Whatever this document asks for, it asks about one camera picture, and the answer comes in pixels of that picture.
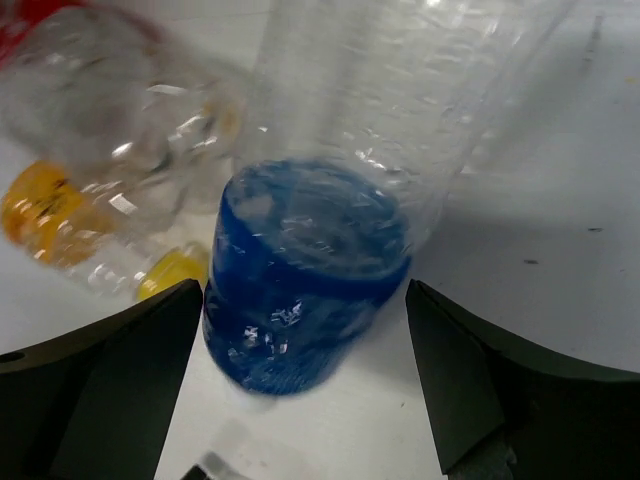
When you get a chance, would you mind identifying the clear bottle red cap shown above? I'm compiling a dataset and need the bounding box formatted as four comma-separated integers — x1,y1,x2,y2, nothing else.
1,1,162,154

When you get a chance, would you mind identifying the clear bottle yellow cap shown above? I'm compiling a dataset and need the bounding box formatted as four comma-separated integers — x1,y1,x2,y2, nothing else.
1,93,246,301

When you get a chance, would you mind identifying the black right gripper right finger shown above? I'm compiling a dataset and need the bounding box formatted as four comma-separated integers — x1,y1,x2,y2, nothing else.
406,280,639,479

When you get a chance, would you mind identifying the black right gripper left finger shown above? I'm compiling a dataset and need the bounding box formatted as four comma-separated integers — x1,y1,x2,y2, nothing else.
1,280,203,479

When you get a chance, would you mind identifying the clear bottle blue label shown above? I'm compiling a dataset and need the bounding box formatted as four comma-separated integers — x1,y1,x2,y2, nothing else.
203,1,571,396

